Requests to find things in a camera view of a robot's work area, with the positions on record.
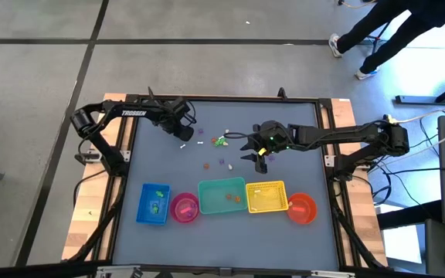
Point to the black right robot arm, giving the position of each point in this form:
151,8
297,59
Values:
334,135

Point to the pink translucent plastic bowl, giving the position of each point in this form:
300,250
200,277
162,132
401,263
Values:
180,202

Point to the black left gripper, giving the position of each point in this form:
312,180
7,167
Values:
176,116

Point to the orange translucent plastic bowl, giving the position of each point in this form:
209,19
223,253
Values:
303,217

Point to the green plastic Halloween figure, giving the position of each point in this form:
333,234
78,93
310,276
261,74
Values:
219,143
155,208
160,193

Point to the teal translucent plastic bin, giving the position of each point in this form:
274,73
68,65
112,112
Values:
215,204

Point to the person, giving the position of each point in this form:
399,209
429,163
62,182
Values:
396,44

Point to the black desk leg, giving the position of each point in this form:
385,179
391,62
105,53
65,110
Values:
419,100

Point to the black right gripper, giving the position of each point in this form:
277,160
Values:
276,139

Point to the yellow slotted plastic basket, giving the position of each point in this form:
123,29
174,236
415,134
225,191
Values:
274,197

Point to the blue plastic basket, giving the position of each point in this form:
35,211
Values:
153,216

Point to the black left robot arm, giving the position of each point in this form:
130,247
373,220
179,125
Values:
133,113

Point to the black floor beam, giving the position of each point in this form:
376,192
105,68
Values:
408,216

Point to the black table frame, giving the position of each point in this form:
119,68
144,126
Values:
226,99

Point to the person's white shoe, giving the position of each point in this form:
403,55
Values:
334,44
365,74

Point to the black tripod stand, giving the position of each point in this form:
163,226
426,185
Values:
372,49

